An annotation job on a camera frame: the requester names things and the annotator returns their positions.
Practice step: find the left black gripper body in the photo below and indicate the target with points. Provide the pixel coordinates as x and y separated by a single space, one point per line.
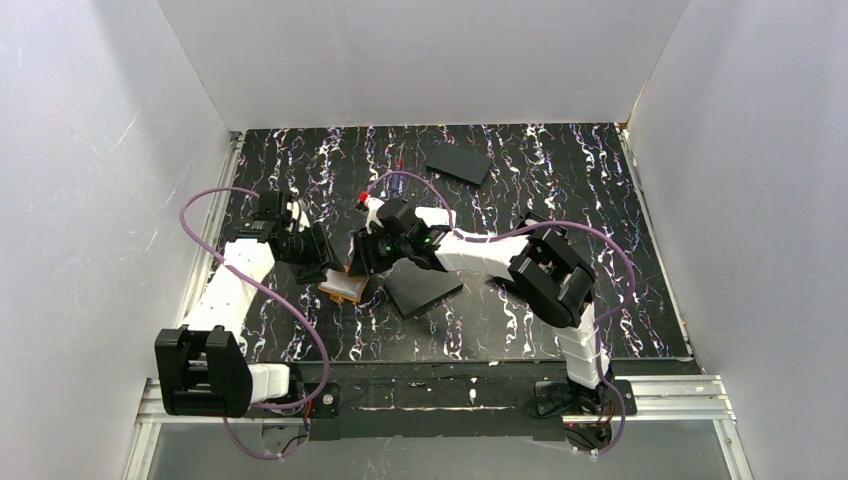
318 259

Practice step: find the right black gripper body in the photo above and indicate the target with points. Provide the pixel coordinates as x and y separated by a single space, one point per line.
364 251

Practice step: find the orange leather card holder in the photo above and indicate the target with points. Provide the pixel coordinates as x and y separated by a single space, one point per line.
342 287

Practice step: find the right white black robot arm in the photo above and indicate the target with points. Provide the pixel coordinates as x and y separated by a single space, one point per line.
571 314

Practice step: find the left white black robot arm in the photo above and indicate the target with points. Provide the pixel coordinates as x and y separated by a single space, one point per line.
201 368

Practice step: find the blue red screwdriver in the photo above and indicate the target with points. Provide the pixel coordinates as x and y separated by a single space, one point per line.
395 183

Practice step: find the flat black box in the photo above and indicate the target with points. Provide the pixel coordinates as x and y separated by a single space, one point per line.
460 163

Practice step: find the open black plastic box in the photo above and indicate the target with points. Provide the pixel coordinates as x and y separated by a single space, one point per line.
539 260

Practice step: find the black network switch box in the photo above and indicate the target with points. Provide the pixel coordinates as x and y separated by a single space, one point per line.
414 291

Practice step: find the aluminium front frame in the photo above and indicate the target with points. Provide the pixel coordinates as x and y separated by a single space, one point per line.
684 428

